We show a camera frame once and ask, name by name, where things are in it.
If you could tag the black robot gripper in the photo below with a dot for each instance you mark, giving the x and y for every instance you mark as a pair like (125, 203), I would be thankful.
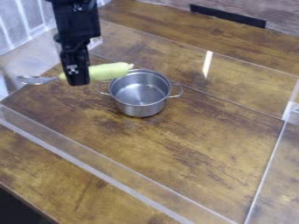
(76, 18)

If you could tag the green handled metal spoon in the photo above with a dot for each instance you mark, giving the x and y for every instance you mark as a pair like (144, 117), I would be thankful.
(101, 72)

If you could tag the small stainless steel pot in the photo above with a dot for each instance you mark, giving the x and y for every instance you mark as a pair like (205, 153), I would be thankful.
(141, 92)

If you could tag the clear acrylic triangle bracket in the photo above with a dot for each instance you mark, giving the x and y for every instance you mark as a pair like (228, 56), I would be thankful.
(95, 42)

